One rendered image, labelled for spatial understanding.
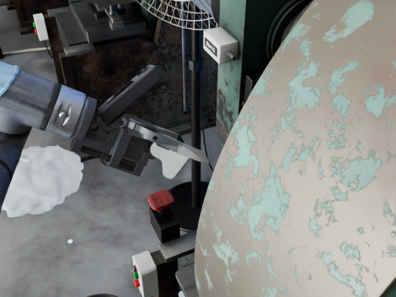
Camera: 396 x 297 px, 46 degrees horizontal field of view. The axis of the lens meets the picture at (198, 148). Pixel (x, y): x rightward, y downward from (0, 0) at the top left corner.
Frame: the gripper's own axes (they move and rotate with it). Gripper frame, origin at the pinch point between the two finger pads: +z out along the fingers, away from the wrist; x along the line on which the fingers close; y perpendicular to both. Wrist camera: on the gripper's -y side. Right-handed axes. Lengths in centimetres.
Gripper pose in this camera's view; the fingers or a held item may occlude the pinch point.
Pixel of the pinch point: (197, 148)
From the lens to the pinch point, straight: 79.3
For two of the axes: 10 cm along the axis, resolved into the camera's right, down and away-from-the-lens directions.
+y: -3.9, 9.2, 0.9
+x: 3.0, 2.2, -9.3
